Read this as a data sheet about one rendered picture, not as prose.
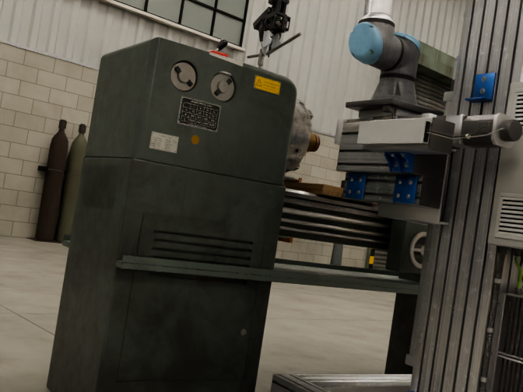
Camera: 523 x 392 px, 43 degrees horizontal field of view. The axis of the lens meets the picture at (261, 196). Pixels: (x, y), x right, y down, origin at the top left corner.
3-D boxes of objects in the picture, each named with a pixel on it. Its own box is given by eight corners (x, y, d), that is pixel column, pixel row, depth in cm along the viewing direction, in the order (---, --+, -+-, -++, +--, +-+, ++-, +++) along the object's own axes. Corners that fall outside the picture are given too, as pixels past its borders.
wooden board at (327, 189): (322, 194, 261) (324, 183, 261) (270, 189, 291) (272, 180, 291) (377, 204, 278) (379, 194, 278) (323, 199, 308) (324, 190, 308)
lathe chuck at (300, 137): (289, 169, 253) (296, 88, 256) (243, 173, 279) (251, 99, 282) (307, 173, 258) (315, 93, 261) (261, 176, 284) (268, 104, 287)
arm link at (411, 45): (423, 81, 219) (429, 40, 219) (398, 70, 210) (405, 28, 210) (394, 82, 228) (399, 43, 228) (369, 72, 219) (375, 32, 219)
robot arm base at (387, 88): (426, 110, 217) (430, 80, 217) (392, 100, 208) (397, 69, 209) (393, 113, 229) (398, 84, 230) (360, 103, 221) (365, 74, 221)
